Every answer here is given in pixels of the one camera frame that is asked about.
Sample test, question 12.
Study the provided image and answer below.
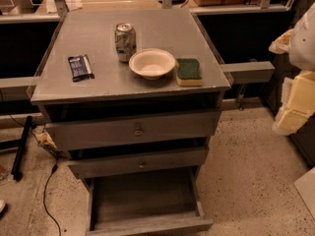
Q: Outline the grey bottom drawer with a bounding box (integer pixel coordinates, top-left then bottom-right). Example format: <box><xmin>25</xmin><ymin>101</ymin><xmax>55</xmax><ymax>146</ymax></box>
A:
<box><xmin>86</xmin><ymin>167</ymin><xmax>213</xmax><ymax>236</ymax></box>

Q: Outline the grey drawer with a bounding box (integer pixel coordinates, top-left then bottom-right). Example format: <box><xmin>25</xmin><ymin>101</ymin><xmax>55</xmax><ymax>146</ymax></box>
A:
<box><xmin>68</xmin><ymin>147</ymin><xmax>208</xmax><ymax>179</ymax></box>
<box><xmin>46</xmin><ymin>110</ymin><xmax>221</xmax><ymax>150</ymax></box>
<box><xmin>86</xmin><ymin>167</ymin><xmax>213</xmax><ymax>236</ymax></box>

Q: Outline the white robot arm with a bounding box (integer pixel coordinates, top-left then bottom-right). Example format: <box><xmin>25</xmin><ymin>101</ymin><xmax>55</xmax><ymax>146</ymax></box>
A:
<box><xmin>269</xmin><ymin>3</ymin><xmax>315</xmax><ymax>136</ymax></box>

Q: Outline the grey middle drawer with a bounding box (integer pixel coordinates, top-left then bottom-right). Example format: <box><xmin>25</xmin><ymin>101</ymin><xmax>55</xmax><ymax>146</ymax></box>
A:
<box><xmin>68</xmin><ymin>147</ymin><xmax>208</xmax><ymax>179</ymax></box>

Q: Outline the grey wooden drawer cabinet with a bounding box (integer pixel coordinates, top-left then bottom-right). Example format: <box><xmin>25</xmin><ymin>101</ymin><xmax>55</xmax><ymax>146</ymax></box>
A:
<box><xmin>30</xmin><ymin>7</ymin><xmax>232</xmax><ymax>236</ymax></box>

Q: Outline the grey top drawer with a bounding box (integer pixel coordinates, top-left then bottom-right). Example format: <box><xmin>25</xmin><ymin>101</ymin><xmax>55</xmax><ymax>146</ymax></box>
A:
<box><xmin>46</xmin><ymin>110</ymin><xmax>221</xmax><ymax>150</ymax></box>

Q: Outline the dark right side cabinet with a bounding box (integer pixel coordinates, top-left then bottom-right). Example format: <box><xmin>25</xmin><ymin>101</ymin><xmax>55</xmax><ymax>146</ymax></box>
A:
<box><xmin>270</xmin><ymin>0</ymin><xmax>315</xmax><ymax>167</ymax></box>

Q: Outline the green yellow sponge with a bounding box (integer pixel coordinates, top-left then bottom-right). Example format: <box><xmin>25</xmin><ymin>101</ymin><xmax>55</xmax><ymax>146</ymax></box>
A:
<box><xmin>176</xmin><ymin>58</ymin><xmax>203</xmax><ymax>87</ymax></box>

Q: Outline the white paper bowl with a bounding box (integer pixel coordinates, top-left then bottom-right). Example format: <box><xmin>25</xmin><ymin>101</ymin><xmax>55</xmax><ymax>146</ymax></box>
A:
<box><xmin>129</xmin><ymin>48</ymin><xmax>176</xmax><ymax>80</ymax></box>

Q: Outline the green white soda can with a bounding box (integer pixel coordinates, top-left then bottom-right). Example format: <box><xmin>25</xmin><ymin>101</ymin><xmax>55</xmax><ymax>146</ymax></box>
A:
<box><xmin>115</xmin><ymin>23</ymin><xmax>137</xmax><ymax>62</ymax></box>

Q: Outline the dark blue snack packet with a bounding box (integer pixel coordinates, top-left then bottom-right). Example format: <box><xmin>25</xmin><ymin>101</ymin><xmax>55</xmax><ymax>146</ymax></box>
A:
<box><xmin>68</xmin><ymin>54</ymin><xmax>95</xmax><ymax>83</ymax></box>

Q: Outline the white crumpled paper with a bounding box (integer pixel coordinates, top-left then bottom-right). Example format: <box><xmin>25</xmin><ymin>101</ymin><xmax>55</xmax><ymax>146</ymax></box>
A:
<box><xmin>65</xmin><ymin>0</ymin><xmax>83</xmax><ymax>11</ymax></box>

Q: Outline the black bar on floor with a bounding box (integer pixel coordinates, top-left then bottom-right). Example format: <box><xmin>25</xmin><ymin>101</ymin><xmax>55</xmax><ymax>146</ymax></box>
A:
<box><xmin>11</xmin><ymin>116</ymin><xmax>32</xmax><ymax>181</ymax></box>

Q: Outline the grey right side rail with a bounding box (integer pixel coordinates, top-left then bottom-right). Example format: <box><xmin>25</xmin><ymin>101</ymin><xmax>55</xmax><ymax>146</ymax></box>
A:
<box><xmin>220</xmin><ymin>61</ymin><xmax>275</xmax><ymax>85</ymax></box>

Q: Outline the grey rail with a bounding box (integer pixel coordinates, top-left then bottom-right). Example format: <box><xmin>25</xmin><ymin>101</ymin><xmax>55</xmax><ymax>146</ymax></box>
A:
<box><xmin>220</xmin><ymin>61</ymin><xmax>275</xmax><ymax>85</ymax></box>
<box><xmin>0</xmin><ymin>77</ymin><xmax>39</xmax><ymax>102</ymax></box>

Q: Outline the black floor cable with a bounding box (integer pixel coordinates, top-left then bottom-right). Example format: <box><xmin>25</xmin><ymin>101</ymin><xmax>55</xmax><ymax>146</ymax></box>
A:
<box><xmin>42</xmin><ymin>162</ymin><xmax>63</xmax><ymax>236</ymax></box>

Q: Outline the grey left side rail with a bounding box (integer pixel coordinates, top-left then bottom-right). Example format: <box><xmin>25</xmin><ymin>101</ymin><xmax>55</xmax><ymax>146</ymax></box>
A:
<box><xmin>0</xmin><ymin>77</ymin><xmax>39</xmax><ymax>102</ymax></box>

